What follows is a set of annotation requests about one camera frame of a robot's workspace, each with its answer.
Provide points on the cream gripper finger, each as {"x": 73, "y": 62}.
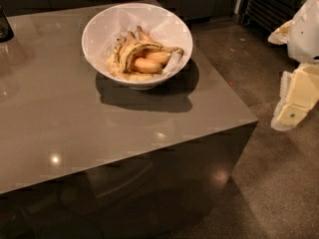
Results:
{"x": 281, "y": 35}
{"x": 299, "y": 93}

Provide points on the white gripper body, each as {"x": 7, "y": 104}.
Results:
{"x": 306, "y": 34}

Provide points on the yellow spotted banana bunch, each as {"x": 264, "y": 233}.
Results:
{"x": 131, "y": 47}

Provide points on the white paper bowl liner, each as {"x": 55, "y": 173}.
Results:
{"x": 113, "y": 24}

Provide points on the white ceramic bowl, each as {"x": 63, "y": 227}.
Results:
{"x": 99, "y": 34}

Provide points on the dark slatted cabinet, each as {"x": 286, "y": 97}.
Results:
{"x": 268, "y": 14}

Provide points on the orange sausage upper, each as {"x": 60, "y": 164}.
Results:
{"x": 161, "y": 57}

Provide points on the orange sausage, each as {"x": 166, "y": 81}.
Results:
{"x": 143, "y": 65}
{"x": 161, "y": 57}

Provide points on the orange sausage lower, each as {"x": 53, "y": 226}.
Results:
{"x": 143, "y": 65}

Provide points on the dark object at table edge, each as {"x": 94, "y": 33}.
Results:
{"x": 6, "y": 32}

